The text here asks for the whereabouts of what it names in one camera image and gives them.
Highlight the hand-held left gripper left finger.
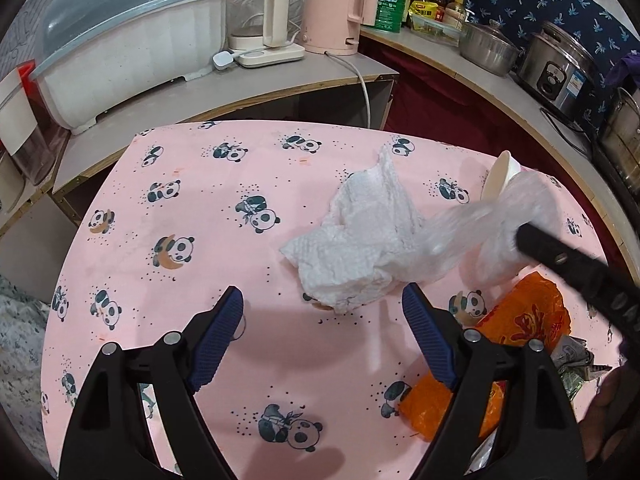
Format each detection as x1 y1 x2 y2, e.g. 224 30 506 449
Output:
59 285 251 480

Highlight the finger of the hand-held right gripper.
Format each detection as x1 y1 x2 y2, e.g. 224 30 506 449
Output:
514 223 640 345

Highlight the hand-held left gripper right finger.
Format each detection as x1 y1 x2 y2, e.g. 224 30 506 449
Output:
402 281 588 480

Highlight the green pouch with white cap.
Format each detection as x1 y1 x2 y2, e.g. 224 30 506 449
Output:
550 335 613 401

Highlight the clear plastic bag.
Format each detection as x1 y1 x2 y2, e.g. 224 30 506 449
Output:
400 172 563 291

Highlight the trash bin with white liner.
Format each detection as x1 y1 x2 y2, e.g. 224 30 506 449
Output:
480 150 525 204

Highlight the white paper towel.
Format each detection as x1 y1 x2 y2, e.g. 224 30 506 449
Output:
280 145 428 315

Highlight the person's right hand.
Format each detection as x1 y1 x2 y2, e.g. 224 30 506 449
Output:
582 365 640 466

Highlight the pink panda tablecloth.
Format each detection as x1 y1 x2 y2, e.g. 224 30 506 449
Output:
37 120 631 480

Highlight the large steel steamer pot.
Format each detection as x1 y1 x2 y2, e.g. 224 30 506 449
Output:
597 87 640 196

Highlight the curved grey counter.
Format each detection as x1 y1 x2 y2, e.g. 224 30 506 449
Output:
360 25 640 286

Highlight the steel rice cooker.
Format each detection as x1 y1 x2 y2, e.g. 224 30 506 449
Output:
515 20 608 123

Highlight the grey speckled blanket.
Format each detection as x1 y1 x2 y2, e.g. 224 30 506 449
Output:
0 272 56 471

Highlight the purple cloth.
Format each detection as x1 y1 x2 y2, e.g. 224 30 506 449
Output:
607 50 640 96

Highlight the small steel pot with lid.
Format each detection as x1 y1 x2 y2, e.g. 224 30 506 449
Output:
459 19 521 78

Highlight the grey top side cabinet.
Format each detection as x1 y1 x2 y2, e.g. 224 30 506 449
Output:
0 50 401 241

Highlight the white dish box grey lid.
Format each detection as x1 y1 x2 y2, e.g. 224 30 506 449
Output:
27 0 231 136

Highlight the clear canister white lid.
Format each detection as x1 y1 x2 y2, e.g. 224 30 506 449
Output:
0 60 68 186

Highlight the yellow cap bottle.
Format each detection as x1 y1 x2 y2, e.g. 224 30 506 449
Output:
445 0 471 28

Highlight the yellow label jar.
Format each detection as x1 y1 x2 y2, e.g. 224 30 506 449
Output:
409 0 446 23

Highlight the green tin can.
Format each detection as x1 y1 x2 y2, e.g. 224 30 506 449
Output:
374 0 412 34

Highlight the pink electric kettle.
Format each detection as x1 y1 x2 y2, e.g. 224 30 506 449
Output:
301 0 385 56

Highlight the black power cable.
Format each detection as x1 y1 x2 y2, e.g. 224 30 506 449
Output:
540 107 593 156

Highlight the white power cable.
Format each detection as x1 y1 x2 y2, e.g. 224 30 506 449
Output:
324 50 373 128

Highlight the glass kettle cream handle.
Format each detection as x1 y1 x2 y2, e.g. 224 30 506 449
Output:
222 0 307 68

